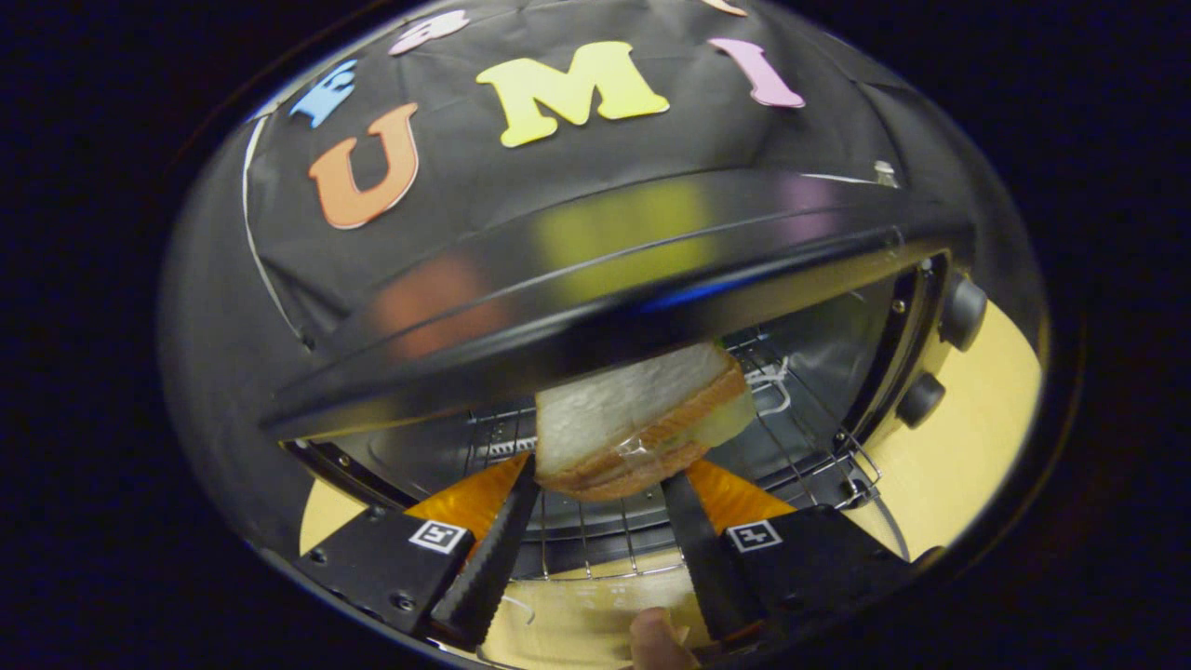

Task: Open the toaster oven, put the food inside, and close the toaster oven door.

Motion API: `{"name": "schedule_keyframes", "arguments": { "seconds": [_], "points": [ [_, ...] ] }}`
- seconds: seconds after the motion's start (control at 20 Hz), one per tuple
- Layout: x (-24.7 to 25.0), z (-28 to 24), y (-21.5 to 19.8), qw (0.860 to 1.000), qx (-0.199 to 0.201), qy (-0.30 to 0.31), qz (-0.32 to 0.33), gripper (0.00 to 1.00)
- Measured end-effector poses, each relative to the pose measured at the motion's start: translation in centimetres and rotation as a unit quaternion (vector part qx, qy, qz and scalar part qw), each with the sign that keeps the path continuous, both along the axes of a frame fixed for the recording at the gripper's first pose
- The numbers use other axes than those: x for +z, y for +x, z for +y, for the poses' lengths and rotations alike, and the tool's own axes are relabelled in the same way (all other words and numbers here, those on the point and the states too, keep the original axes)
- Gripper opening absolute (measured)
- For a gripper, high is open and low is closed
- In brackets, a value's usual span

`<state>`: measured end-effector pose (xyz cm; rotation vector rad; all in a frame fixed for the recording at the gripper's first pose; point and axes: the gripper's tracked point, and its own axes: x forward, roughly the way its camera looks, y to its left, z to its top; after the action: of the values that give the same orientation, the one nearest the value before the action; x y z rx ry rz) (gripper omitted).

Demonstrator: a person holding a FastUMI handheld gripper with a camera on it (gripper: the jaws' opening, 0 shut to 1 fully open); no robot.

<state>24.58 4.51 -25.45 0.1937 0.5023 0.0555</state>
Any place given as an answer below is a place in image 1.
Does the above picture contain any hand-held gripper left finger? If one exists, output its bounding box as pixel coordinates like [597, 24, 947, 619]
[296, 453, 541, 652]

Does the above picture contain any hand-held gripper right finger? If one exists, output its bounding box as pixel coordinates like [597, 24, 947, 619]
[659, 459, 922, 652]

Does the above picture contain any toast sandwich with lettuce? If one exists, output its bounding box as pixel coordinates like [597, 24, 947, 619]
[535, 341, 756, 503]

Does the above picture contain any black toaster oven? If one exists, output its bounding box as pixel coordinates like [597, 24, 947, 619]
[261, 167, 989, 667]

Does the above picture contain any white cable tie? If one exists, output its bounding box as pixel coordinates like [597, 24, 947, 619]
[744, 358, 792, 415]

